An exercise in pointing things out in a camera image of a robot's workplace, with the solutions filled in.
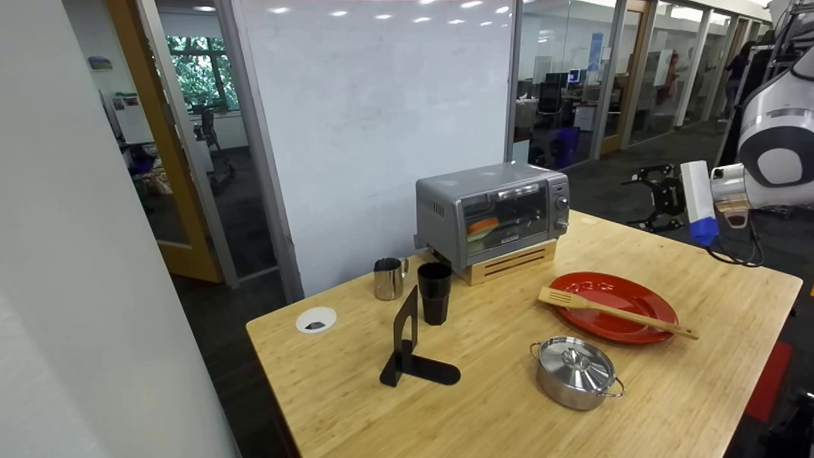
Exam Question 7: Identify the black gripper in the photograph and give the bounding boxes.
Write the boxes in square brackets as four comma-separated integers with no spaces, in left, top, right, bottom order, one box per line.
[627,164,688,235]

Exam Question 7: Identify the red round plate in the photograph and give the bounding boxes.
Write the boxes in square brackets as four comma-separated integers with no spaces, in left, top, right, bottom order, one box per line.
[546,271,681,348]

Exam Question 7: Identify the wooden slotted spatula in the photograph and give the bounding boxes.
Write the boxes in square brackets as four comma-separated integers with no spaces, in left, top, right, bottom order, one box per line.
[536,285,702,344]

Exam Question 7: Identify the wooden slatted oven base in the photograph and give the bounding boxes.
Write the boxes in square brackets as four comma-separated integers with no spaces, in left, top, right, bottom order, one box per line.
[454,240,562,290]

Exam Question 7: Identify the silver toaster oven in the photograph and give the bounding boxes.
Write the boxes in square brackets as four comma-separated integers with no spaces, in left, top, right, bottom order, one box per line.
[412,160,572,274]

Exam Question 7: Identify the small steel pot with lid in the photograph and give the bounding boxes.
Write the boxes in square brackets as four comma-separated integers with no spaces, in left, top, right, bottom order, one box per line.
[528,333,627,416]

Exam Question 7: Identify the red floor object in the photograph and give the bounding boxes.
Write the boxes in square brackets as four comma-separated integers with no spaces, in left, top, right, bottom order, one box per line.
[743,338,795,427]

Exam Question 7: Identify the black plastic cup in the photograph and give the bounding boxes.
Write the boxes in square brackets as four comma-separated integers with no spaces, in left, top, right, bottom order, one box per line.
[413,259,454,328]

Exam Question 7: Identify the small steel mug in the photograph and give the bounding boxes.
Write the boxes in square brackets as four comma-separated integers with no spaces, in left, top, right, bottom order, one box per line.
[372,255,412,302]

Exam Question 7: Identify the black phone stand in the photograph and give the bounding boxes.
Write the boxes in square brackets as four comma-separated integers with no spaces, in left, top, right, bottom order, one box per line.
[377,285,462,389]

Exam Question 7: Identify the wooden office door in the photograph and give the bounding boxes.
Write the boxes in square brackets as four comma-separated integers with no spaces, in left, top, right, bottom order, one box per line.
[104,0,225,285]

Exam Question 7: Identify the white and blue wrist camera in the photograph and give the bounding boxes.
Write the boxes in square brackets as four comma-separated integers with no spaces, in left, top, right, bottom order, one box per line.
[679,157,724,251]

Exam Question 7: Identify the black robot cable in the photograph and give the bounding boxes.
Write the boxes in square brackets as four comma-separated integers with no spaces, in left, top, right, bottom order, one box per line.
[702,235,767,271]

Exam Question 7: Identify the white round cable grommet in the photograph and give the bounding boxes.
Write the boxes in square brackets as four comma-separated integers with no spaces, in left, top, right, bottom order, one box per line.
[293,306,341,338]

